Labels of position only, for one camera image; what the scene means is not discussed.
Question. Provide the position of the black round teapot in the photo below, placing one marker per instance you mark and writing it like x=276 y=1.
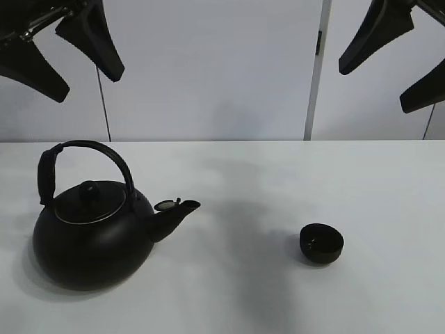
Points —
x=98 y=233

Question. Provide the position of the grey vertical wall post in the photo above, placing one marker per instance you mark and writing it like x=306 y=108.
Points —
x=316 y=73

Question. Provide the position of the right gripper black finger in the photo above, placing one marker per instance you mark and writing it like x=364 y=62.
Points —
x=427 y=91
x=385 y=20

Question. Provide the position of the small black teacup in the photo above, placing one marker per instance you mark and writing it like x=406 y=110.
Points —
x=320 y=243

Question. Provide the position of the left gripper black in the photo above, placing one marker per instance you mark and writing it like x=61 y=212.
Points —
x=83 y=25

